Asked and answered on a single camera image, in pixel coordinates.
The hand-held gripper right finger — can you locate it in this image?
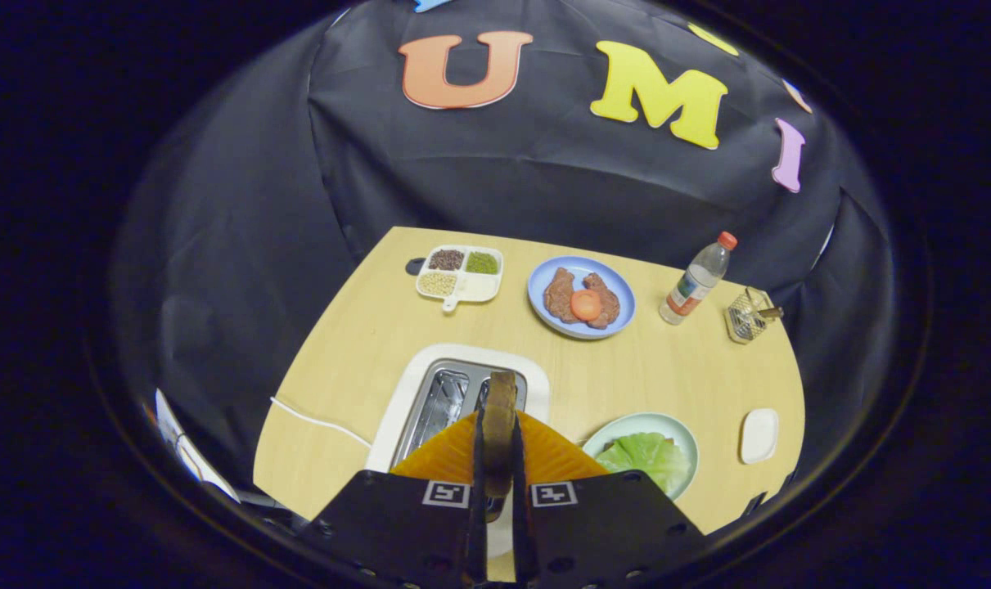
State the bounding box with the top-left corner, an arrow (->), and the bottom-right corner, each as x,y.
511,411 -> 705,586

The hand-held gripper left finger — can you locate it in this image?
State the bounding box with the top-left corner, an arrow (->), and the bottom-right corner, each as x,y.
299,409 -> 488,586

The brown toasted bread slice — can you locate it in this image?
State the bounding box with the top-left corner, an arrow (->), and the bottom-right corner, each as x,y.
483,371 -> 519,500

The green lettuce leaf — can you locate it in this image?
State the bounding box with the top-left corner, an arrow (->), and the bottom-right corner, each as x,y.
596,432 -> 692,496

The light green plate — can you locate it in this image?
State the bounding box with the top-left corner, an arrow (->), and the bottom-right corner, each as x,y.
582,411 -> 700,501

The white toaster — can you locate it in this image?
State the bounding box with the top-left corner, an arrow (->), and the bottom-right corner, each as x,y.
364,344 -> 551,561

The brown meat piece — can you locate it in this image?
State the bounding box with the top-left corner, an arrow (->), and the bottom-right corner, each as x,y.
543,268 -> 582,324
581,272 -> 621,330

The white divided grain tray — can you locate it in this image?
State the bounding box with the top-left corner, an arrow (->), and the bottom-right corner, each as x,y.
416,245 -> 504,313

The small white plate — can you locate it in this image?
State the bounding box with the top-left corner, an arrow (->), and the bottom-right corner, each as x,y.
739,407 -> 780,465

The blue plate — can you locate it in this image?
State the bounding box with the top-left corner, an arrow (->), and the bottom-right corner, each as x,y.
527,256 -> 637,340

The clear plastic bottle red cap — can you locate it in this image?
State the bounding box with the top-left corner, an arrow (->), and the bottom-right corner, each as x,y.
659,232 -> 739,326

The white power cable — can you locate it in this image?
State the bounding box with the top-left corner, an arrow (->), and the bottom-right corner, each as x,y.
270,396 -> 373,449

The metal wire utensil basket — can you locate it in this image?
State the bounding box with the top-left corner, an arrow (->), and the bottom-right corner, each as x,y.
724,288 -> 778,344

